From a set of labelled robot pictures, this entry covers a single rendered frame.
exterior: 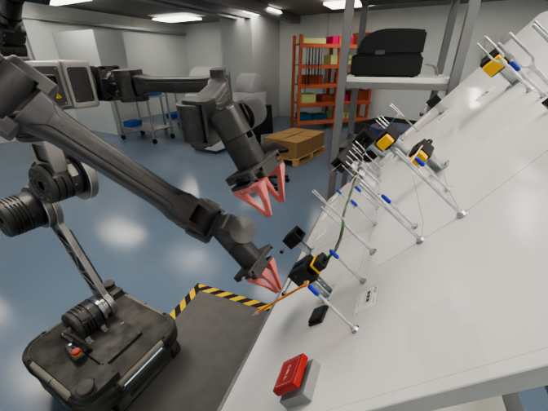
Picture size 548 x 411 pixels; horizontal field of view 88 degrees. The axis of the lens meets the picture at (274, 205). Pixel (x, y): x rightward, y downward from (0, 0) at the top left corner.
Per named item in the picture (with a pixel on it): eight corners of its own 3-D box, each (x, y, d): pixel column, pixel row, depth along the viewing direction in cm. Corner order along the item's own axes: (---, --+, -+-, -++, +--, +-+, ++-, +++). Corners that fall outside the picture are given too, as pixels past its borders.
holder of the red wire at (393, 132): (416, 138, 100) (395, 117, 100) (410, 153, 91) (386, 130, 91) (404, 147, 104) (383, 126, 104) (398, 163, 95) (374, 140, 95)
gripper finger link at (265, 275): (296, 275, 69) (271, 246, 67) (283, 297, 64) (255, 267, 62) (278, 280, 73) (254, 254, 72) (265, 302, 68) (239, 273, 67)
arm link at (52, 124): (11, 63, 46) (-44, 112, 41) (10, 46, 41) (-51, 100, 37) (214, 205, 69) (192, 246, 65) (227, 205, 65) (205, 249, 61)
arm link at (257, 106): (186, 148, 54) (176, 99, 50) (218, 130, 63) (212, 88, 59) (242, 153, 50) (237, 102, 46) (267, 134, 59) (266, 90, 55)
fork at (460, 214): (469, 214, 42) (400, 148, 42) (457, 221, 43) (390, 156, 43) (466, 208, 44) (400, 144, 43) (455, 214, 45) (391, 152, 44)
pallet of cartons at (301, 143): (302, 168, 458) (303, 144, 441) (259, 161, 492) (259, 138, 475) (325, 151, 547) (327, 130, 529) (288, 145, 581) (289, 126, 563)
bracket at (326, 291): (329, 287, 63) (312, 271, 62) (336, 284, 61) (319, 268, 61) (322, 303, 59) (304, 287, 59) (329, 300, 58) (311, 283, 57)
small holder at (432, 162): (453, 148, 66) (431, 127, 66) (447, 169, 60) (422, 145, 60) (435, 160, 69) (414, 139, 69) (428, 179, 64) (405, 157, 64)
